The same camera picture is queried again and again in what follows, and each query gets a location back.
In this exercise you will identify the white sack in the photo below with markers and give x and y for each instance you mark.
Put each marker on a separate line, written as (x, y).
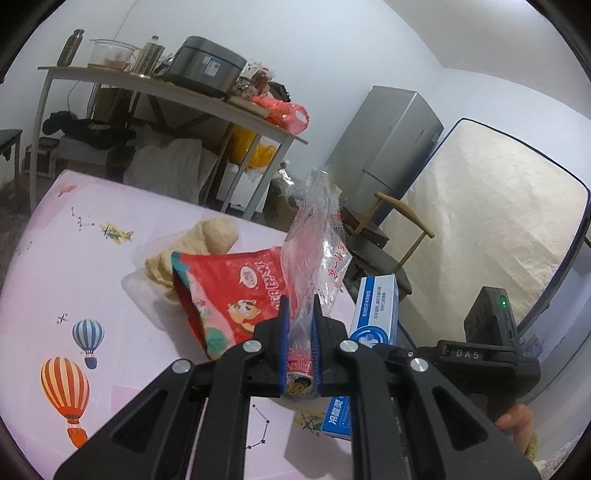
(166, 166)

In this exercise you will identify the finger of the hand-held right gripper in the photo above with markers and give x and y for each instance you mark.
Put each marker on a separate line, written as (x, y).
(429, 354)

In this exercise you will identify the grey rice cooker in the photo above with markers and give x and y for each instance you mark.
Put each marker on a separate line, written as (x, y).
(203, 64)

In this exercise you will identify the yellow plastic bag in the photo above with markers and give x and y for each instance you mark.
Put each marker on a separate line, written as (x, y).
(258, 154)

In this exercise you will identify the dark wooden stool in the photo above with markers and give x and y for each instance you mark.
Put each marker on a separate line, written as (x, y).
(364, 228)

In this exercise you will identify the pink printed tablecloth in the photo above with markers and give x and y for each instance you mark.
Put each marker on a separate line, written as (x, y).
(92, 258)

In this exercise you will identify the metal jar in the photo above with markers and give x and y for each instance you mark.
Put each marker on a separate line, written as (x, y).
(150, 55)

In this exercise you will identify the red snack bag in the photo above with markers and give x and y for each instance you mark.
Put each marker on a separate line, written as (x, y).
(231, 286)

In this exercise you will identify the blue and white carton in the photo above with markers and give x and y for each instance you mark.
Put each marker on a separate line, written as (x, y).
(374, 314)

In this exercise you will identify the person's right hand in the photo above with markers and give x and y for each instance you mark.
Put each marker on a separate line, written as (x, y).
(518, 422)

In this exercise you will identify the crumpled silver bag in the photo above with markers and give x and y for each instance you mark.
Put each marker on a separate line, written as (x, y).
(291, 177)

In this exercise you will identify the brown metal bottle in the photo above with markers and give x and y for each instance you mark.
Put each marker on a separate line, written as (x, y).
(70, 46)

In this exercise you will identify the brown paper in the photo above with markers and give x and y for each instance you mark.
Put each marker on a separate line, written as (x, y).
(212, 235)

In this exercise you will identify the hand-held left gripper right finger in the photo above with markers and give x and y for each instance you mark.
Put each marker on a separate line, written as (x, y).
(317, 332)

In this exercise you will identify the wooden top side table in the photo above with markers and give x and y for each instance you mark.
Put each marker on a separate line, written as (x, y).
(92, 71)

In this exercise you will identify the grey fridge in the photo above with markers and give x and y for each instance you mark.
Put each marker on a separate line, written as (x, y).
(383, 138)

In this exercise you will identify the brown cardboard box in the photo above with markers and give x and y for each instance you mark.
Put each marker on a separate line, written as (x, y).
(113, 104)
(279, 205)

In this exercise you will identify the white chest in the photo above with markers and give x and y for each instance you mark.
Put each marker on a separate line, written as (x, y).
(240, 189)

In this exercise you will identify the glass bowl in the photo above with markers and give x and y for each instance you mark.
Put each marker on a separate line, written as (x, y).
(111, 53)

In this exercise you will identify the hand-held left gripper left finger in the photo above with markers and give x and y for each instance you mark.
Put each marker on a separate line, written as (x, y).
(284, 332)

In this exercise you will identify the clear plastic wrapper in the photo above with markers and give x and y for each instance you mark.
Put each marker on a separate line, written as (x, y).
(314, 240)

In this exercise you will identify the white storage box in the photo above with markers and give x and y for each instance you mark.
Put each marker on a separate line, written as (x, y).
(83, 157)

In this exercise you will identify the beige mattress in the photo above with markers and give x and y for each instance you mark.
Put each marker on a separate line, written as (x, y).
(485, 207)

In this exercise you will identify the dark storage case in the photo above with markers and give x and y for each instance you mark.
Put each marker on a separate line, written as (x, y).
(41, 159)

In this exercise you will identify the black clothing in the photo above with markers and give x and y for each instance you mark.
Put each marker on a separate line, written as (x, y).
(87, 129)

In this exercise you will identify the red plastic bag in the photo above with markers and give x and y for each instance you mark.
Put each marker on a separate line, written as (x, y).
(281, 115)

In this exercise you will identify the wooden chair black seat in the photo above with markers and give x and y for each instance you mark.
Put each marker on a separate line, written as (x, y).
(381, 263)
(9, 138)

